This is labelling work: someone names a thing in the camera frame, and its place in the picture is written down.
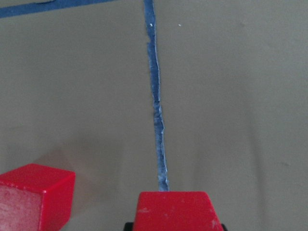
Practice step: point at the red cube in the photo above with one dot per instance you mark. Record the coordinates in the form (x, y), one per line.
(175, 211)
(36, 198)

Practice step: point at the long blue tape line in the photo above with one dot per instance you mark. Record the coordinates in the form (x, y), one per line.
(159, 128)

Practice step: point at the crossing blue tape line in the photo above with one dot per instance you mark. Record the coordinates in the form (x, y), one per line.
(59, 5)

